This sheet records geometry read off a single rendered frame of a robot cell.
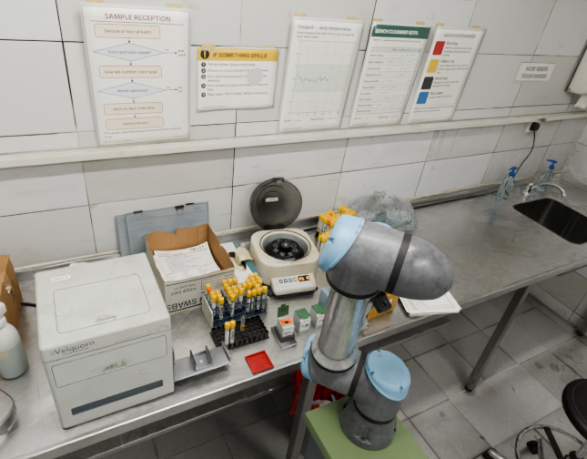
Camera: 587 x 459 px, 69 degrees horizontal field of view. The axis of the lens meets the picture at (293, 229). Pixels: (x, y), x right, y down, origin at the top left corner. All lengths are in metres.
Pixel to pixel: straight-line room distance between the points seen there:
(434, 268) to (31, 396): 1.08
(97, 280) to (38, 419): 0.38
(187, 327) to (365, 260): 0.85
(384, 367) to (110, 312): 0.67
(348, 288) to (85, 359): 0.63
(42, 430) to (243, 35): 1.26
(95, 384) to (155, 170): 0.74
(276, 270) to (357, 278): 0.80
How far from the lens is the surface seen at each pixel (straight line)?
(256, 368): 1.36
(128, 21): 1.40
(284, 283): 1.57
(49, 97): 1.45
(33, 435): 1.32
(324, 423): 1.24
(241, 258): 1.60
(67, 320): 1.12
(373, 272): 0.76
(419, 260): 0.76
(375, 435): 1.20
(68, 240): 1.67
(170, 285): 1.42
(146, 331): 1.10
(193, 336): 1.44
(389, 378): 1.09
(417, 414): 2.52
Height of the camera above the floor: 1.94
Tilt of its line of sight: 33 degrees down
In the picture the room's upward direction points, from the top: 8 degrees clockwise
